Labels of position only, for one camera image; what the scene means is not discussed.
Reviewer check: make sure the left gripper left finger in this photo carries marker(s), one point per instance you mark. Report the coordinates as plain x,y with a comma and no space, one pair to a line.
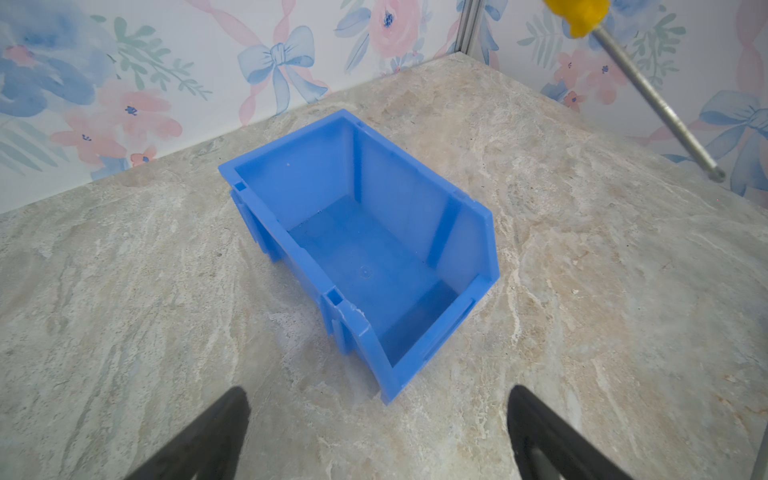
208,448

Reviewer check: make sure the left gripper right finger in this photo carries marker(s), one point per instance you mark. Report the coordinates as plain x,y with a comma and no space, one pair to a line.
546,447

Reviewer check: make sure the yellow handled screwdriver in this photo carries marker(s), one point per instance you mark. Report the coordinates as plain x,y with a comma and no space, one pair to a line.
585,18

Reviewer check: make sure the blue plastic storage bin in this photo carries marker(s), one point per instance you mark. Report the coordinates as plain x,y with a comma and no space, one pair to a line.
394,255

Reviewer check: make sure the right aluminium corner post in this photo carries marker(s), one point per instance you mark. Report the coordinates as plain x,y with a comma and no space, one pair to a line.
469,15

